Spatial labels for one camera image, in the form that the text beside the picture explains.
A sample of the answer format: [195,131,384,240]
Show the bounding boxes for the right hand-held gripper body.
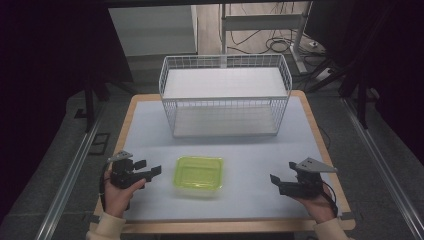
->
[279,157,338,201]

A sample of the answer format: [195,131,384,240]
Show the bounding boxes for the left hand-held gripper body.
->
[107,150,147,190]

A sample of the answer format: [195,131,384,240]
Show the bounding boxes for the green lidded plastic container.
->
[172,155,225,198]

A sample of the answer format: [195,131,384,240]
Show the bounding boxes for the white wire shelf rack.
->
[158,53,294,139]

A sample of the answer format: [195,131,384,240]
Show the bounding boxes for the person's left hand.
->
[103,169,147,220]

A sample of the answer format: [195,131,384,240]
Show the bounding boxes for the person's right hand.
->
[293,184,338,225]

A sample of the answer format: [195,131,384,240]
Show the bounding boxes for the black floor plate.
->
[87,132,111,156]

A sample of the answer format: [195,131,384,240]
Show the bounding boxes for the white table mat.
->
[121,95,345,223]

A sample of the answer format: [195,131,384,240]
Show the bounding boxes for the black stand leg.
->
[305,59,372,130]
[82,75,112,133]

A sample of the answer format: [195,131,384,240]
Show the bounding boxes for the white cabinet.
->
[107,4,199,58]

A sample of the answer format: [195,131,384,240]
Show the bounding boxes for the white metal stand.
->
[219,1,315,75]

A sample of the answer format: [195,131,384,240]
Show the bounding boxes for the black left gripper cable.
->
[98,161,112,212]

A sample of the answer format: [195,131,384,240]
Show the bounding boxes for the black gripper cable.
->
[320,181,340,218]
[98,161,112,212]

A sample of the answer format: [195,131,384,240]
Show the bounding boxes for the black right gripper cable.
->
[320,181,340,218]

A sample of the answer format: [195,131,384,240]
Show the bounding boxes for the aluminium floor rail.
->
[34,109,105,240]
[342,97,424,240]

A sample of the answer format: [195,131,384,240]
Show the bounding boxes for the black floor cables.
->
[229,29,326,58]

